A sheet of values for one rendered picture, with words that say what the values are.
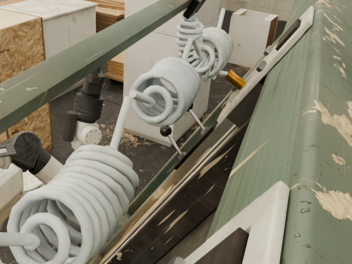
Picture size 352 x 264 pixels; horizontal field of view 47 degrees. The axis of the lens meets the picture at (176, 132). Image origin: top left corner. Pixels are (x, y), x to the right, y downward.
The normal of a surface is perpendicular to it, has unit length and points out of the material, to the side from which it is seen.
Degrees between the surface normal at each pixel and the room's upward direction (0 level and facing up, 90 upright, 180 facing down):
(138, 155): 0
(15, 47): 90
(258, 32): 90
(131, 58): 90
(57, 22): 90
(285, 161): 60
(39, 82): 30
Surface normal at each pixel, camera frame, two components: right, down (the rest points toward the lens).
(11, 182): 0.91, -0.11
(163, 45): -0.45, 0.41
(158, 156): 0.07, -0.86
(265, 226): -0.78, -0.62
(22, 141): 0.66, -0.20
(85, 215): 0.70, -0.46
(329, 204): 0.54, -0.64
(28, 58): 0.92, 0.25
